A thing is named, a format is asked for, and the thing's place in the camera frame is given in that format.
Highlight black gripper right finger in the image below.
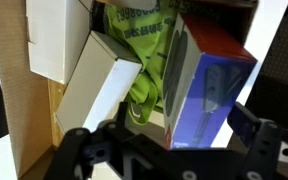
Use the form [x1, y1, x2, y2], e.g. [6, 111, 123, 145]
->
[227, 102, 261, 147]

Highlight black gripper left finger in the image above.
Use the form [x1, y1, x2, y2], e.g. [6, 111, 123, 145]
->
[116, 102, 128, 125]

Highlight red and blue product box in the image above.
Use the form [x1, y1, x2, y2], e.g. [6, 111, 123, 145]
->
[162, 13, 256, 150]

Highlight grey white box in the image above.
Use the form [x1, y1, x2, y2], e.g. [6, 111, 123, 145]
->
[55, 31, 142, 133]

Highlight white cardboard storage box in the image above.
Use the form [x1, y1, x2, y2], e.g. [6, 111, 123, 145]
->
[0, 0, 66, 180]

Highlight plain white box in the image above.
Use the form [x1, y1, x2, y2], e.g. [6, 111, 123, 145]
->
[26, 0, 89, 84]

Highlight green fabric bag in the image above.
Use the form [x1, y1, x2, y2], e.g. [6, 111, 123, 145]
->
[106, 0, 181, 125]

